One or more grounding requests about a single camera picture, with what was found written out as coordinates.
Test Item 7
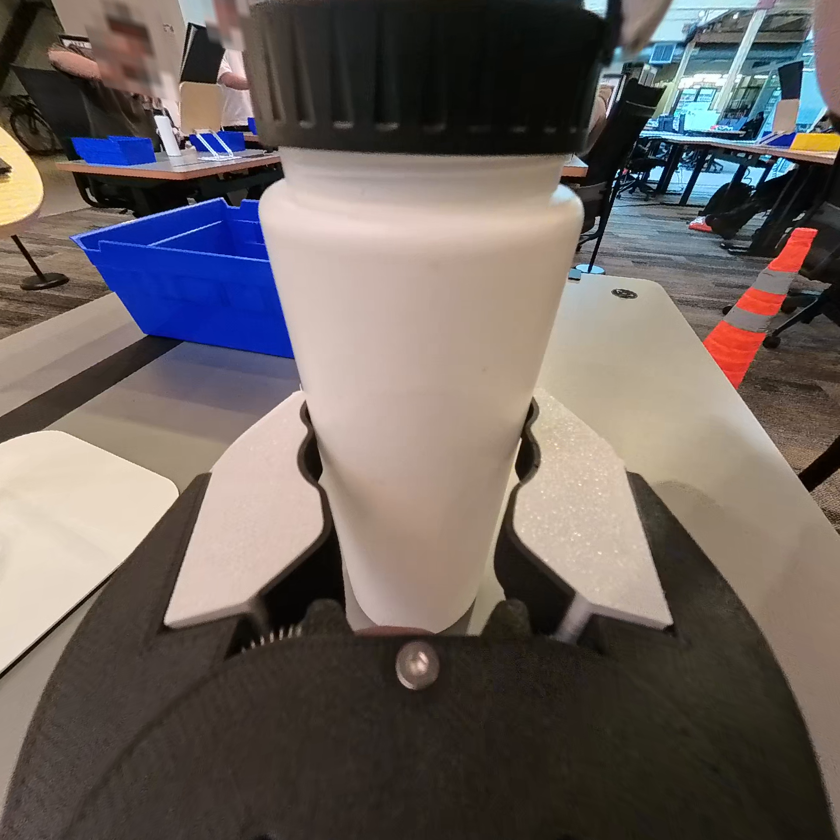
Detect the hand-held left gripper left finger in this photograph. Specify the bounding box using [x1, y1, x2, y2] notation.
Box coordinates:
[163, 394, 329, 634]

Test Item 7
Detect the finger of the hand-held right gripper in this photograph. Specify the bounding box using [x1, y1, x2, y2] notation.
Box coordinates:
[210, 0, 256, 51]
[607, 0, 673, 53]

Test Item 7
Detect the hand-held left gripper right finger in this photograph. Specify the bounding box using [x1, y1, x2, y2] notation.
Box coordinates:
[497, 392, 674, 640]

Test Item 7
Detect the black bottle lid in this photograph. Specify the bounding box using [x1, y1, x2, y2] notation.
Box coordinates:
[243, 0, 613, 156]

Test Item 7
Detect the white bottle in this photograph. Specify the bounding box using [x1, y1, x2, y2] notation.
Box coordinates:
[259, 145, 586, 635]

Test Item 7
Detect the small blue plastic bin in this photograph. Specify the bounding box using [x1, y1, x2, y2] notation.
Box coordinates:
[191, 129, 250, 156]
[71, 136, 157, 168]

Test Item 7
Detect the black office chair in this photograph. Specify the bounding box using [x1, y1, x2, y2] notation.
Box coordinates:
[570, 79, 668, 271]

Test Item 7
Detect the wooden top desk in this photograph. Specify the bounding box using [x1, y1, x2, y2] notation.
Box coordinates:
[59, 151, 284, 217]
[641, 132, 840, 258]

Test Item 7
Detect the black backpack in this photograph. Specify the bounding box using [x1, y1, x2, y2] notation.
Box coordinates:
[700, 180, 760, 227]

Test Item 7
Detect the black slanted stand leg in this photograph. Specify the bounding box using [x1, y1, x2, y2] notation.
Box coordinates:
[798, 439, 840, 494]

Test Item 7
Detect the black round base pole stand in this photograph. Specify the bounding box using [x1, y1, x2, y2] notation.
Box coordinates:
[573, 197, 607, 278]

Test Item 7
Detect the wooden display board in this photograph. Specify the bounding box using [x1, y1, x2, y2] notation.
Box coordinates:
[0, 125, 46, 241]

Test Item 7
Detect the orange traffic cone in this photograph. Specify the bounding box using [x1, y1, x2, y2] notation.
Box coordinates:
[703, 227, 819, 391]

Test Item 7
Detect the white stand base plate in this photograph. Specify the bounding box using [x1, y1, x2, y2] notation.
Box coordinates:
[0, 431, 181, 676]

